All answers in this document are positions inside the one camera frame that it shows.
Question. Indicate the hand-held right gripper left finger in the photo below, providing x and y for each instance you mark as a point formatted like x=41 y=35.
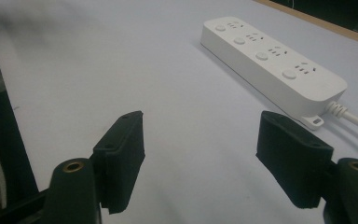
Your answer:
x=118 y=161

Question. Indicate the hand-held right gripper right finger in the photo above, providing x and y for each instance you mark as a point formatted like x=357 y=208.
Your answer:
x=292 y=158

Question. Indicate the white power strip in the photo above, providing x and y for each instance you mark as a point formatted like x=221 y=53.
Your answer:
x=273 y=67

